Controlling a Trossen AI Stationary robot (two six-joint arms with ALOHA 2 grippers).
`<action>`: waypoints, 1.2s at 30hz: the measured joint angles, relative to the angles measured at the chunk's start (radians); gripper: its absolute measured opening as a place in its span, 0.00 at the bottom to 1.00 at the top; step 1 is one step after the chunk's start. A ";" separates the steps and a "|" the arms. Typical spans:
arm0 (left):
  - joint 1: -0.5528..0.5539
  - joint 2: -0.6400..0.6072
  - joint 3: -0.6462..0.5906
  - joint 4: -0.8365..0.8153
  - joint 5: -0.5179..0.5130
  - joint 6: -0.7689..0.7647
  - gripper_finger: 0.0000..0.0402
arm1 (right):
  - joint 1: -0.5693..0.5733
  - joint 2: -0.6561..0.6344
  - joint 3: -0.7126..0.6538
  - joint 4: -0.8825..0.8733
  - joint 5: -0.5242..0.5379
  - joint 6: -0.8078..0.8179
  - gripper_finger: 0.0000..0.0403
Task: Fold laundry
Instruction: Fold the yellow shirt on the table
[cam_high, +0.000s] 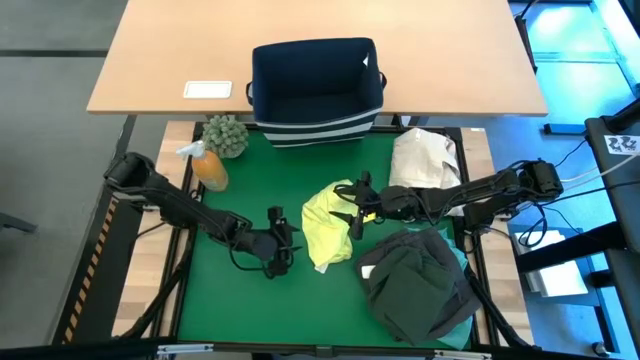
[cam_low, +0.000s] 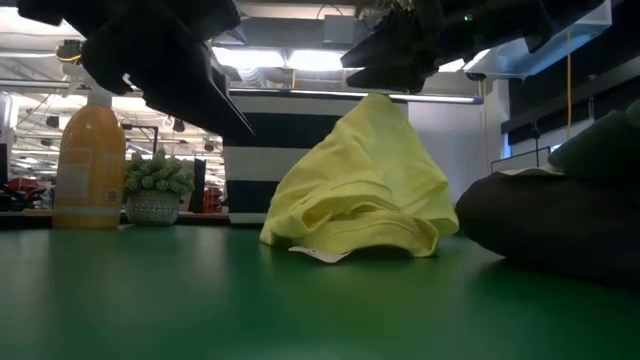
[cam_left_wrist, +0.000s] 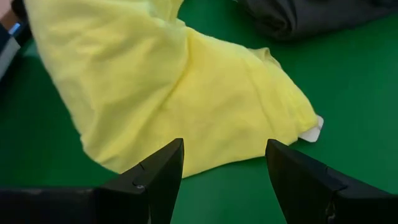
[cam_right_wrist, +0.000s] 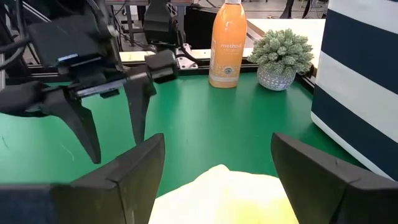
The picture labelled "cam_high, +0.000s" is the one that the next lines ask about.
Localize light wooden desk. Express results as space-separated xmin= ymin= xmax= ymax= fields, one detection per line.
xmin=85 ymin=0 xmax=550 ymax=118

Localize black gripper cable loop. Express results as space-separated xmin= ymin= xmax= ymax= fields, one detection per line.
xmin=228 ymin=239 xmax=275 ymax=275

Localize dark green garment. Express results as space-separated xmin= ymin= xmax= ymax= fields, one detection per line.
xmin=367 ymin=244 xmax=457 ymax=347

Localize dark grey side table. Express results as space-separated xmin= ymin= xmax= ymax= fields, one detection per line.
xmin=584 ymin=117 xmax=640 ymax=360

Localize black panel with hazard stripes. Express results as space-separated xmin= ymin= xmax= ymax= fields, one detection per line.
xmin=52 ymin=199 xmax=144 ymax=346

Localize yellow floor cable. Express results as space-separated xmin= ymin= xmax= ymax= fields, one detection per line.
xmin=559 ymin=153 xmax=640 ymax=184

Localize navy white striped laundry basket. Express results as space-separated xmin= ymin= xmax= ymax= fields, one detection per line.
xmin=244 ymin=37 xmax=389 ymax=150

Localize orange spray bottle white trigger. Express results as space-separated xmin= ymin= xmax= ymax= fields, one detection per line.
xmin=175 ymin=140 xmax=230 ymax=193

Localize black slanted bar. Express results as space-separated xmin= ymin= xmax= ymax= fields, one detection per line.
xmin=602 ymin=97 xmax=640 ymax=134

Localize yellow garment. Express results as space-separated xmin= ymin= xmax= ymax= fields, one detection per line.
xmin=300 ymin=178 xmax=377 ymax=275

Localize teal shorts with white lining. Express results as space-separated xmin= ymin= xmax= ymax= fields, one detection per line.
xmin=407 ymin=225 xmax=476 ymax=351

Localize cream folded garment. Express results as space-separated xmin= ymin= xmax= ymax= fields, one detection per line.
xmin=388 ymin=127 xmax=464 ymax=217

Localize white sheet with black marks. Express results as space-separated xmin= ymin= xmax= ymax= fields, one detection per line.
xmin=603 ymin=133 xmax=640 ymax=156

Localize black furniture foot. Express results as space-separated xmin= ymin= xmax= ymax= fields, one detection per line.
xmin=0 ymin=212 xmax=39 ymax=234

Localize black aluminium table frame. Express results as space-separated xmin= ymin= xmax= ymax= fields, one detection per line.
xmin=149 ymin=119 xmax=536 ymax=357

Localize green succulent in grey pot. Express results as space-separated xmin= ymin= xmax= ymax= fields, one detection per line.
xmin=201 ymin=114 xmax=250 ymax=160

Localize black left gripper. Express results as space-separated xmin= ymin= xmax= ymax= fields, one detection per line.
xmin=242 ymin=205 xmax=304 ymax=280

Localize black garment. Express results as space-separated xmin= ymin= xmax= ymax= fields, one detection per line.
xmin=355 ymin=228 xmax=482 ymax=342

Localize black floor cable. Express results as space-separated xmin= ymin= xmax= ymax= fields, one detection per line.
xmin=517 ymin=137 xmax=640 ymax=249

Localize white card on table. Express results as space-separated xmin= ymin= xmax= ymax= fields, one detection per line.
xmin=183 ymin=80 xmax=234 ymax=99

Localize white floor box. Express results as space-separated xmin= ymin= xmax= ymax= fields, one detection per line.
xmin=519 ymin=229 xmax=590 ymax=299

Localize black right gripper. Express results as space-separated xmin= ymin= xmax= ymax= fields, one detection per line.
xmin=328 ymin=170 xmax=420 ymax=242

